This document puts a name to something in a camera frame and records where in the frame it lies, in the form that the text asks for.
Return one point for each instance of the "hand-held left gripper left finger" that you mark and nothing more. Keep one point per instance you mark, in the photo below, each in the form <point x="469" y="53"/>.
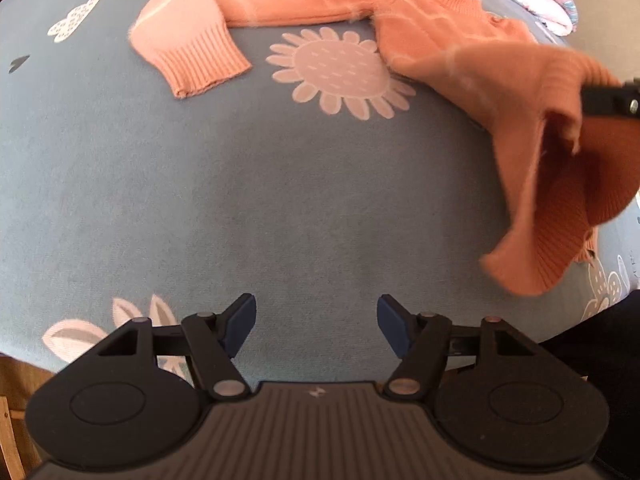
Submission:
<point x="242" y="320"/>

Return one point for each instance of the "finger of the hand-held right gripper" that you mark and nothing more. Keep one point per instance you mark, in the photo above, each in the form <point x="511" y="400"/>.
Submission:
<point x="612" y="101"/>

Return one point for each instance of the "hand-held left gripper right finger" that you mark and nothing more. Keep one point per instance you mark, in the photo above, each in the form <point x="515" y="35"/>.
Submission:
<point x="392" y="322"/>

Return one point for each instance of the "orange knit sweater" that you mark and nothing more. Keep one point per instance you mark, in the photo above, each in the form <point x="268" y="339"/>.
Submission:
<point x="475" y="70"/>

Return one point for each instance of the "blue floral bed sheet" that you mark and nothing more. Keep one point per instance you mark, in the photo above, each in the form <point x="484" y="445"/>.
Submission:
<point x="250" y="185"/>

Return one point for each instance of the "light wooden furniture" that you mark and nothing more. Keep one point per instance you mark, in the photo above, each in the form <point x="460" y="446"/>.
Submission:
<point x="12" y="425"/>

